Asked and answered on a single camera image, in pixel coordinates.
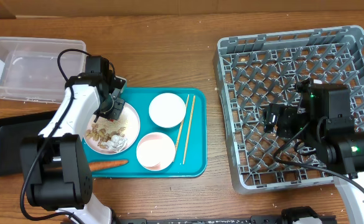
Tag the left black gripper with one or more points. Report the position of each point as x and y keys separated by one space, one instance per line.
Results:
x=114 y=112

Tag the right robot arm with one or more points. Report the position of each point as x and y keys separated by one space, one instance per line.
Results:
x=323 y=121

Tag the black plastic bin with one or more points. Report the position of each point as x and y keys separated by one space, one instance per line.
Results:
x=12 y=131

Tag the white bowl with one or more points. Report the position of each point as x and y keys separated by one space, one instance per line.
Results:
x=167 y=110

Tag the orange carrot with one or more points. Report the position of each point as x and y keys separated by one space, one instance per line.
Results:
x=102 y=165

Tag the clear plastic bin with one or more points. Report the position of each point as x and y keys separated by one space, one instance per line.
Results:
x=29 y=70

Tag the peanut shells pile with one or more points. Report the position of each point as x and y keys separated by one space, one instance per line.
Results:
x=99 y=134

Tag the teal serving tray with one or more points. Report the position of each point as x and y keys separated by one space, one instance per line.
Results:
x=196 y=160

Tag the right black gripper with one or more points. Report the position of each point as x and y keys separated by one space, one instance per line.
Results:
x=289 y=118

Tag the rice pile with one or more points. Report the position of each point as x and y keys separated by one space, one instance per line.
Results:
x=120 y=124

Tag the white tissue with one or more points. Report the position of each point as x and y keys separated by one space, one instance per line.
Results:
x=117 y=143

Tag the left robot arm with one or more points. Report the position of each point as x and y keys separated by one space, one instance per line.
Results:
x=57 y=176

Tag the white round plate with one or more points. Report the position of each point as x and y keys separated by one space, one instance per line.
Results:
x=131 y=133

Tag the pink-white bowl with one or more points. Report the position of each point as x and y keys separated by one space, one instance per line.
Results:
x=155 y=151

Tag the grey dish rack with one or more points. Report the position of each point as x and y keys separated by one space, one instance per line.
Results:
x=253 y=71

